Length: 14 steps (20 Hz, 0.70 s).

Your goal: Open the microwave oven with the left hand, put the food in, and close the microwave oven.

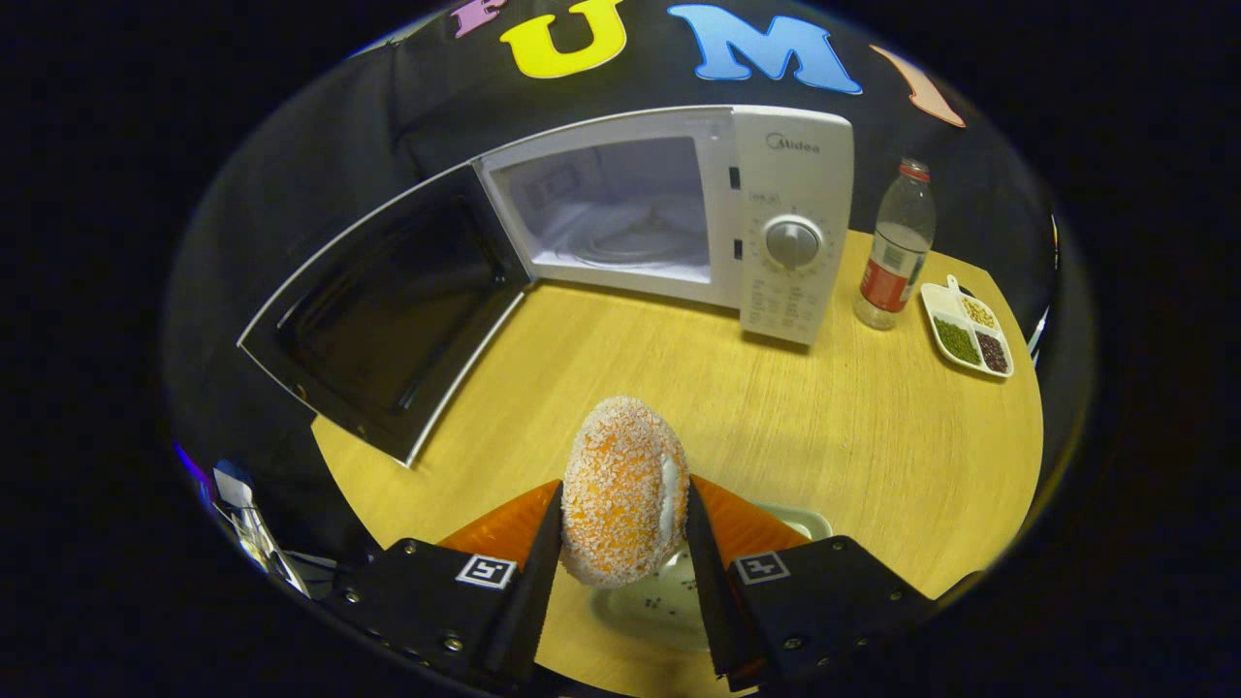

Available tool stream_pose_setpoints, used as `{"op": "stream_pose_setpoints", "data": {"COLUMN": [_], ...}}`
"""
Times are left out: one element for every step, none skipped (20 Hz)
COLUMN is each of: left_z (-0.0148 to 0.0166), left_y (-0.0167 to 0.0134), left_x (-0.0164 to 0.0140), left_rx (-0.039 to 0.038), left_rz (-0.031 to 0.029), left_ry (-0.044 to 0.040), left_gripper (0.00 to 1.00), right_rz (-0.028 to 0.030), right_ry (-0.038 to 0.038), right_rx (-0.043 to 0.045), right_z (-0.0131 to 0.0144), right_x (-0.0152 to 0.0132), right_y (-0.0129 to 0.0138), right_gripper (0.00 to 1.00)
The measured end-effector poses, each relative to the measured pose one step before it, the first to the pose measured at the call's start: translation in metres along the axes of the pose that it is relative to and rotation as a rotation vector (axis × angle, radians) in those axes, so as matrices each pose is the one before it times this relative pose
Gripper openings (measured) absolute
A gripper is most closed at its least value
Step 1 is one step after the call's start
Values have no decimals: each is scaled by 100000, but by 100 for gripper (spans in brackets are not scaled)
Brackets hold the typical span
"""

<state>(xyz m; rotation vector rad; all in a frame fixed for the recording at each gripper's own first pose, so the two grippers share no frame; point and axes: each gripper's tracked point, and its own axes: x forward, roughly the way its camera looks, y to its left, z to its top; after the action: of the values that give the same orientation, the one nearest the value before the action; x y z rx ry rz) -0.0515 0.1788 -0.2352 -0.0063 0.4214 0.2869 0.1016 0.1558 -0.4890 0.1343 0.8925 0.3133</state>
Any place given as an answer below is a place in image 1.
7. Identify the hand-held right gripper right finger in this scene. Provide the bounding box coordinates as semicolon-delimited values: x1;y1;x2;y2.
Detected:
684;475;937;691

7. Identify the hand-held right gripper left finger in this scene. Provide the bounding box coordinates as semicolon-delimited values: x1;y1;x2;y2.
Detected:
325;480;565;691

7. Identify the orange crumbed bun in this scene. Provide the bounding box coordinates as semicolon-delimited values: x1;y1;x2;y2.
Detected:
560;396;691;589

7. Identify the white microwave oven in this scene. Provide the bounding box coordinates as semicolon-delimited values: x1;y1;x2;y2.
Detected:
238;105;856;468

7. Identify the white plate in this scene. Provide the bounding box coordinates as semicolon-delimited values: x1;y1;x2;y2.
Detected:
591;504;833;652

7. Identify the white divided dish of beans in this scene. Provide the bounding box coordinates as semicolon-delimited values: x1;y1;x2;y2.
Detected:
919;274;1015;379

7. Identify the clear bottle with red label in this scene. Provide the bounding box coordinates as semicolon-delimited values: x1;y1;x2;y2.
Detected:
853;158;938;332

